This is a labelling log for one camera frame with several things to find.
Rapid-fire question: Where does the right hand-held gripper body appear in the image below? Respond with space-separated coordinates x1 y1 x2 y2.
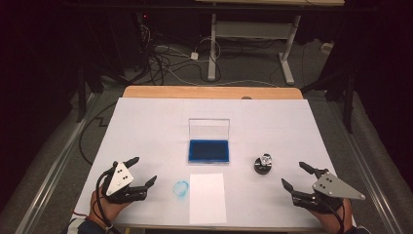
290 169 366 215

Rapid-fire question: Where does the tangle of floor cables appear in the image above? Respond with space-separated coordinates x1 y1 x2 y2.
135 13 225 86

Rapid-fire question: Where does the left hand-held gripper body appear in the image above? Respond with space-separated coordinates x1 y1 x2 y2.
101 161 149 205

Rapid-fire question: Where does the long black floor cable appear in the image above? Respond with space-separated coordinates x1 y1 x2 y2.
78 100 119 166

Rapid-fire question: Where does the metal floor rail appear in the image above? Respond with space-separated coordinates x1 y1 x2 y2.
325 97 405 234
14 93 100 234

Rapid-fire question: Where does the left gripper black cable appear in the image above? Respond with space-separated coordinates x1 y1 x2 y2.
94 169 118 234

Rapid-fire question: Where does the white metal desk frame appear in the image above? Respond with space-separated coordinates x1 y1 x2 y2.
194 0 346 86

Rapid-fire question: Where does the white paper sheet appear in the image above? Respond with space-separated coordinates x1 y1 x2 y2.
188 173 228 226

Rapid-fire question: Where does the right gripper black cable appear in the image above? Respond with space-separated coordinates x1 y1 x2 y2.
336 200 348 234

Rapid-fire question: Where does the large white table cover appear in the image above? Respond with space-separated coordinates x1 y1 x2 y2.
72 97 358 231

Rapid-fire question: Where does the person's right hand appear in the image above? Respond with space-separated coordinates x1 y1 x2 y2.
308 198 355 233

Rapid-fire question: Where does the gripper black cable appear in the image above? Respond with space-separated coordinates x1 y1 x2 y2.
336 200 348 234
94 169 118 234

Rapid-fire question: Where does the blue ink pad clear case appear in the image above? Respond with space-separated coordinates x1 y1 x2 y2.
187 117 232 165

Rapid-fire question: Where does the black stand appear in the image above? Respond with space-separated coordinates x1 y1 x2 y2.
75 62 105 124
301 61 357 135

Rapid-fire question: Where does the black round stamp cap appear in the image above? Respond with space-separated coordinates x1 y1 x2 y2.
253 161 273 176

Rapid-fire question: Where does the person's left hand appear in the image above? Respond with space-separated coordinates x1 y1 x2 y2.
89 186 134 225

